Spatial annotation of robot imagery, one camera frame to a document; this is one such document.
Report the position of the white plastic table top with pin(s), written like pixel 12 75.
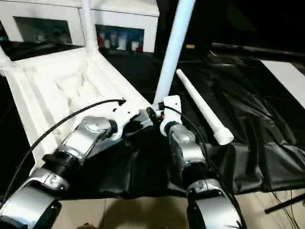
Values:
pixel 59 83

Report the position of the small white bottle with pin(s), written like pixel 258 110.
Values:
pixel 134 45
pixel 107 43
pixel 122 41

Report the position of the small yellow label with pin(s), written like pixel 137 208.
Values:
pixel 190 46

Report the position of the black table mat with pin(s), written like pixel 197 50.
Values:
pixel 238 107

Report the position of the white glass-door cabinet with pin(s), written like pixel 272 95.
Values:
pixel 119 14

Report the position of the long black bar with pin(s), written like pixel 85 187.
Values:
pixel 257 50

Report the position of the white flat panel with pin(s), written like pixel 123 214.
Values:
pixel 286 78

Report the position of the thin black floor rod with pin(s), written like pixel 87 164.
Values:
pixel 286 202

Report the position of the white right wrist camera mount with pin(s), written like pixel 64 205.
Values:
pixel 171 112

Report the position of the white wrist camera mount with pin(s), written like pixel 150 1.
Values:
pixel 171 112
pixel 124 114

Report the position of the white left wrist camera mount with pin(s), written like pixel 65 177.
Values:
pixel 124 114

